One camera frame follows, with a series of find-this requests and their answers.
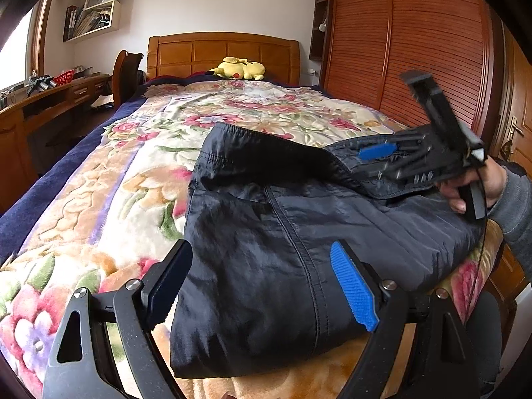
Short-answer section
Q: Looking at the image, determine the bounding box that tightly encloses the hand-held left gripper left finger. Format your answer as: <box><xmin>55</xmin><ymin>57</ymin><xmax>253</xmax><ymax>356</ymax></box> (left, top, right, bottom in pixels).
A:
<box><xmin>42</xmin><ymin>239</ymin><xmax>194</xmax><ymax>399</ymax></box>

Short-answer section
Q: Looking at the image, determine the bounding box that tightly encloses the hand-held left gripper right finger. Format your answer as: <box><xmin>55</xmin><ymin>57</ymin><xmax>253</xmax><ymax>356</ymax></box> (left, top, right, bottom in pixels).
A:
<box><xmin>330</xmin><ymin>240</ymin><xmax>478</xmax><ymax>399</ymax></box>

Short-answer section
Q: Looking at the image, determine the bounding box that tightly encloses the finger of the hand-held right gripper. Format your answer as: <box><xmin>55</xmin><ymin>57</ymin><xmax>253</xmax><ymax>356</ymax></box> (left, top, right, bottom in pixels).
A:
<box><xmin>357</xmin><ymin>131</ymin><xmax>435</xmax><ymax>180</ymax></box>

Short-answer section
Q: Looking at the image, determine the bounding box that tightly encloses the dark navy jacket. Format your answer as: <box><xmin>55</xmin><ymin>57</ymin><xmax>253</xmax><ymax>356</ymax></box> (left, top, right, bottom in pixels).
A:
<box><xmin>170</xmin><ymin>122</ymin><xmax>493</xmax><ymax>381</ymax></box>

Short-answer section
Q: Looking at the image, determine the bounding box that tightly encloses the person's right forearm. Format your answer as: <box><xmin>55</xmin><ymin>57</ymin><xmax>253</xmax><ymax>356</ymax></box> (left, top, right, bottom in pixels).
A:
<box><xmin>486</xmin><ymin>164</ymin><xmax>532</xmax><ymax>283</ymax></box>

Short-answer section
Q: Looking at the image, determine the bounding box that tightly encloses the person's right hand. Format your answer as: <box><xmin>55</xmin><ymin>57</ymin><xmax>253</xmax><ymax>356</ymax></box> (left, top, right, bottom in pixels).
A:
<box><xmin>438</xmin><ymin>157</ymin><xmax>509</xmax><ymax>215</ymax></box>

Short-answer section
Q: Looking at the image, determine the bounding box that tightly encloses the wooden door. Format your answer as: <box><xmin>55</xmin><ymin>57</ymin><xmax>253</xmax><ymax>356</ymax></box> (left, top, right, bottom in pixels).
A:
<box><xmin>492</xmin><ymin>29</ymin><xmax>532</xmax><ymax>175</ymax></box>

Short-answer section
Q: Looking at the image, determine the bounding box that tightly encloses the wooden slatted wardrobe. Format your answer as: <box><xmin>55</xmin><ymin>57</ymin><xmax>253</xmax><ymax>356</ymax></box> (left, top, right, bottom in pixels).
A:
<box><xmin>322</xmin><ymin>0</ymin><xmax>505</xmax><ymax>150</ymax></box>

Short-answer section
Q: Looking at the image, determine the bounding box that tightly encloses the floral blanket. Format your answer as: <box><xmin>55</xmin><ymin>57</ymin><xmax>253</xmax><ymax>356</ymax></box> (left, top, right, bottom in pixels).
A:
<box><xmin>0</xmin><ymin>79</ymin><xmax>505</xmax><ymax>399</ymax></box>

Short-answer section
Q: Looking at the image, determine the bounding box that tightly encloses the person's leg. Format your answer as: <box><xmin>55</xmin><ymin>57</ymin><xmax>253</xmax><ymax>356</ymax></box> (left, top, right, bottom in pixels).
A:
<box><xmin>467</xmin><ymin>291</ymin><xmax>505</xmax><ymax>399</ymax></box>

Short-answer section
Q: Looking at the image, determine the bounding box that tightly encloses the dark blue bed sheet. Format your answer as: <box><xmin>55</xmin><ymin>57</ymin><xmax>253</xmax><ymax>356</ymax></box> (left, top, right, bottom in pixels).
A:
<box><xmin>0</xmin><ymin>83</ymin><xmax>146</xmax><ymax>267</ymax></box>

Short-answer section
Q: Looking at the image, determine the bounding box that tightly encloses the narrow wooden shelf unit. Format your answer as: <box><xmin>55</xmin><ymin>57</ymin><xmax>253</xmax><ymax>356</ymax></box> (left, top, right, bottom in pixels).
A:
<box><xmin>310</xmin><ymin>0</ymin><xmax>332</xmax><ymax>61</ymax></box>

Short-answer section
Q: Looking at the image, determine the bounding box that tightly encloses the yellow plush toy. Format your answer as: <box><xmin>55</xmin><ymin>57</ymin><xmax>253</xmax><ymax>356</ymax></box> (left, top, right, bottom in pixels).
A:
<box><xmin>206</xmin><ymin>56</ymin><xmax>267</xmax><ymax>81</ymax></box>

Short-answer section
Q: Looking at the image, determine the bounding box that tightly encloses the dark pillow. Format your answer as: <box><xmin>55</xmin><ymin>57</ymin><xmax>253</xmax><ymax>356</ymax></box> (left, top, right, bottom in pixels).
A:
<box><xmin>145</xmin><ymin>72</ymin><xmax>221</xmax><ymax>88</ymax></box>

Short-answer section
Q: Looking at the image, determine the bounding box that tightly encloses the wooden desk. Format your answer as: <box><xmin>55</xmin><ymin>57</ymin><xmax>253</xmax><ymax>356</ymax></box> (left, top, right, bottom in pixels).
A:
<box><xmin>0</xmin><ymin>72</ymin><xmax>115</xmax><ymax>217</ymax></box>

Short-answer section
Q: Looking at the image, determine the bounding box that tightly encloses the wooden bed headboard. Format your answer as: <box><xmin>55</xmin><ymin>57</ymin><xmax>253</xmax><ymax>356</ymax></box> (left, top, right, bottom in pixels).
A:
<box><xmin>146</xmin><ymin>32</ymin><xmax>301</xmax><ymax>88</ymax></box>

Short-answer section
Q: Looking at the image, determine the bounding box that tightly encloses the wooden chair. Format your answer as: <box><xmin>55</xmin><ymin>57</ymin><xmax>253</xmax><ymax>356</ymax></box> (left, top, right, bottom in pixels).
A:
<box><xmin>112</xmin><ymin>50</ymin><xmax>146</xmax><ymax>109</ymax></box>

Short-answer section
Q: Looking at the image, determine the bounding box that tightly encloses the window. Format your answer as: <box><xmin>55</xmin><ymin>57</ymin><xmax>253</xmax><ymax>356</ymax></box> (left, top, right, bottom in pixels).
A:
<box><xmin>0</xmin><ymin>0</ymin><xmax>55</xmax><ymax>92</ymax></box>

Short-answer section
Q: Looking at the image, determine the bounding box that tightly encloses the row of books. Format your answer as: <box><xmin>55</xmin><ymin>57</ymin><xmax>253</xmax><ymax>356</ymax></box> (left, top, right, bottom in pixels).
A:
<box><xmin>62</xmin><ymin>5</ymin><xmax>113</xmax><ymax>39</ymax></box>

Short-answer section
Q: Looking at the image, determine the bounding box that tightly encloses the black cable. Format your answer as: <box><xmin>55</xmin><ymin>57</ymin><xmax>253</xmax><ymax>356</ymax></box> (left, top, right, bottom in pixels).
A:
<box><xmin>463</xmin><ymin>162</ymin><xmax>489</xmax><ymax>329</ymax></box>

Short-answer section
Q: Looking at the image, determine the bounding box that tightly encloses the cream wall shelf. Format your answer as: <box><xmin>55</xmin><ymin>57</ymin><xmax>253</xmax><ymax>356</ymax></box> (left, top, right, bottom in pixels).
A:
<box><xmin>60</xmin><ymin>0</ymin><xmax>123</xmax><ymax>43</ymax></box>

